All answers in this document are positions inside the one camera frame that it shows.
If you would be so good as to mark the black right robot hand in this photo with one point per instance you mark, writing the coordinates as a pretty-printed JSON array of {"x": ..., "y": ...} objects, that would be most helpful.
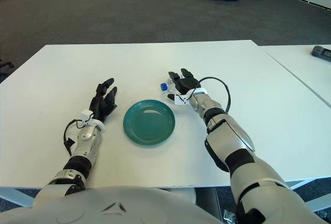
[{"x": 187, "y": 84}]

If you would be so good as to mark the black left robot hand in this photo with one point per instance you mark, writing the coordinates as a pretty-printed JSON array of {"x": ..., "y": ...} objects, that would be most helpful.
[{"x": 102, "y": 105}]

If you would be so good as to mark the clear bottle with blue cap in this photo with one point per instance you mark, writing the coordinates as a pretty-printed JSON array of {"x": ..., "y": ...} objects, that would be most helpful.
[{"x": 163, "y": 87}]

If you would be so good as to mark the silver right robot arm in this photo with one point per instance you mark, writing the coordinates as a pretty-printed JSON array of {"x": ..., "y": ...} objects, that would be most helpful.
[{"x": 227, "y": 136}]

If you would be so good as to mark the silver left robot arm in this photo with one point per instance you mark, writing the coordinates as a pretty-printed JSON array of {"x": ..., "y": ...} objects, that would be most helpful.
[{"x": 85, "y": 141}]

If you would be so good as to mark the teal round plate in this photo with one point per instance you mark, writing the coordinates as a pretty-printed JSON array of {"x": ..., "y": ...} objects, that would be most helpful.
[{"x": 149, "y": 123}]

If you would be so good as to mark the grey robot torso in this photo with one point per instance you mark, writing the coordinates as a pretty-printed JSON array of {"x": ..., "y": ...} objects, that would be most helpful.
[{"x": 116, "y": 208}]

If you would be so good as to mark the dark handheld device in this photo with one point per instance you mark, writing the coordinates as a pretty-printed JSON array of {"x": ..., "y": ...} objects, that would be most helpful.
[{"x": 322, "y": 52}]

